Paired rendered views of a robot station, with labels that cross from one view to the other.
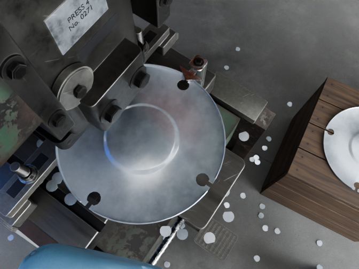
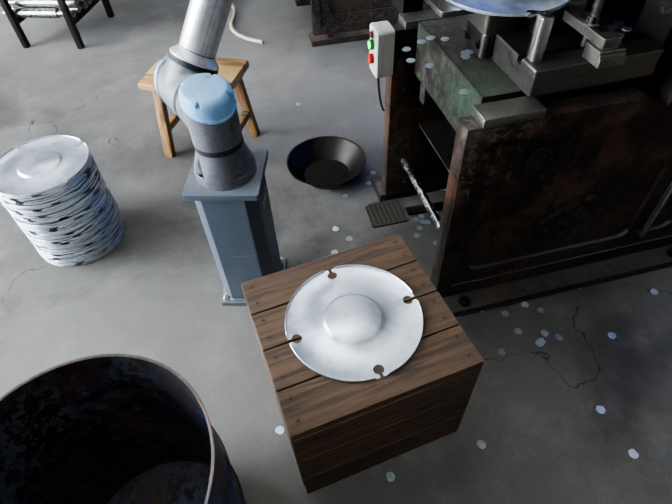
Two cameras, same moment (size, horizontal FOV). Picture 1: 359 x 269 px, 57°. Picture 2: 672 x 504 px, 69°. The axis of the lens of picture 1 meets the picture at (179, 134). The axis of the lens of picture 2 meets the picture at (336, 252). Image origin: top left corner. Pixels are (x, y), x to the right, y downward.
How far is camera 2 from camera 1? 125 cm
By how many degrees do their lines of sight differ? 57
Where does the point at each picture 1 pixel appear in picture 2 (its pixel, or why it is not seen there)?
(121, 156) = not seen: outside the picture
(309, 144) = (411, 271)
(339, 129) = (403, 310)
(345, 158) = (367, 288)
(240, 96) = (505, 108)
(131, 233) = (443, 28)
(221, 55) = (630, 421)
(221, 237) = (384, 216)
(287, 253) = not seen: hidden behind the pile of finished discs
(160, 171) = not seen: outside the picture
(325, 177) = (366, 257)
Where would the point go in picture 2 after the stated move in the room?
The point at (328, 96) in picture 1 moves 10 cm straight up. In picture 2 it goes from (454, 336) to (462, 308)
